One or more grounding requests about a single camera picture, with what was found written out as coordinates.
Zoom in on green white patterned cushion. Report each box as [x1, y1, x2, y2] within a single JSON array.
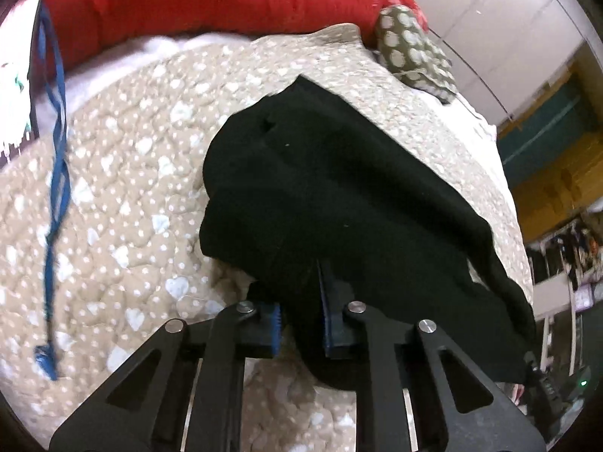
[[375, 5, 458, 104]]

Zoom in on yellow wooden door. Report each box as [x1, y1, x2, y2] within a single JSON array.
[[498, 44, 602, 242]]

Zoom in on white wardrobe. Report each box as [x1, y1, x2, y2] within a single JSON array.
[[415, 0, 595, 125]]

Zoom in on black pants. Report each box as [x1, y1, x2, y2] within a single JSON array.
[[199, 78, 536, 389]]

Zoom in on smartphone with lit screen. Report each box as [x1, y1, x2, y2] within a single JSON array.
[[0, 0, 41, 166]]

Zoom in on cluttered white shelf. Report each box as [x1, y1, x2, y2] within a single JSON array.
[[526, 210, 602, 386]]

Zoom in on blue lanyard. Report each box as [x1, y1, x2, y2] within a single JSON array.
[[32, 4, 72, 382]]

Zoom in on beige heart pattern quilt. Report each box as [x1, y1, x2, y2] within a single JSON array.
[[1, 23, 534, 447]]

